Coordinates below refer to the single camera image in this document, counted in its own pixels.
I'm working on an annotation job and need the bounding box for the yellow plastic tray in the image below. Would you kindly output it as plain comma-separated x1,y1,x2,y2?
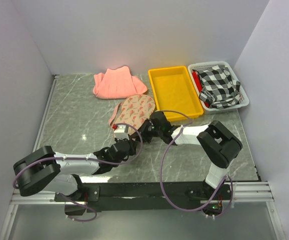
148,66,204,122

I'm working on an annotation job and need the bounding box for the red cloth in basket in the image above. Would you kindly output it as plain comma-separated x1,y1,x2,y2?
192,70,202,93

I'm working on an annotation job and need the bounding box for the black base beam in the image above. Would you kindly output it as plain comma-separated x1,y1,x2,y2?
54,181,233,216

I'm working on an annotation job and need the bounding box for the pink mesh laundry bag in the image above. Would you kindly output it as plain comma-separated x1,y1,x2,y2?
108,94,156,130

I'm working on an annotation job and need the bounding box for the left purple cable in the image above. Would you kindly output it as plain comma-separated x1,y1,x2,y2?
12,122,144,223

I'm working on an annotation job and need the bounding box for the black white checkered cloth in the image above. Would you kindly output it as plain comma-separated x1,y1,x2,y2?
197,65,241,110

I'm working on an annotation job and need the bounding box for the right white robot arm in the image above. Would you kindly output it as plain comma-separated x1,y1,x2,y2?
136,111,243,199

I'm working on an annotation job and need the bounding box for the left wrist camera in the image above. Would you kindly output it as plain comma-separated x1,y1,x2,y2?
112,124,130,140

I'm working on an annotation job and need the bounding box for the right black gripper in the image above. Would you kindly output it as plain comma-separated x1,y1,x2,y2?
131,119,163,144

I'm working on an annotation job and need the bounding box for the white plastic basket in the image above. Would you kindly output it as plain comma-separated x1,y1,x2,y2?
187,61,250,114

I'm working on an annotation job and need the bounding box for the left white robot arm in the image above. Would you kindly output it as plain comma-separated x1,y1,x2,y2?
12,137,140,201

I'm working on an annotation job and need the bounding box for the aluminium rail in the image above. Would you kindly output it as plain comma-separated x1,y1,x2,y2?
9,182,275,205

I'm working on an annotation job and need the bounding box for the pink pleated skirt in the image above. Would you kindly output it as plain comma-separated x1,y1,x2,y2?
92,66,148,100

